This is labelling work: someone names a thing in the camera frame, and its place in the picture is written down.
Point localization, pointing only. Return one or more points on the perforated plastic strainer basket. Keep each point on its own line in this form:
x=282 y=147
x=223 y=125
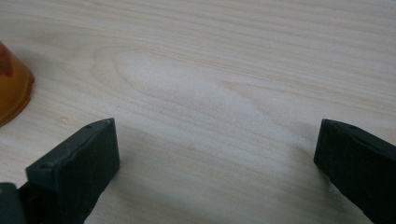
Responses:
x=12 y=93

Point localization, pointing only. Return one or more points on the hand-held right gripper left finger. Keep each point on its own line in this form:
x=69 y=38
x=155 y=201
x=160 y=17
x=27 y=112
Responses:
x=71 y=174

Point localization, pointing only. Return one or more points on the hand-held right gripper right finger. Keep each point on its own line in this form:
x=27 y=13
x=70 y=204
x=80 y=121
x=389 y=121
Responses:
x=358 y=168

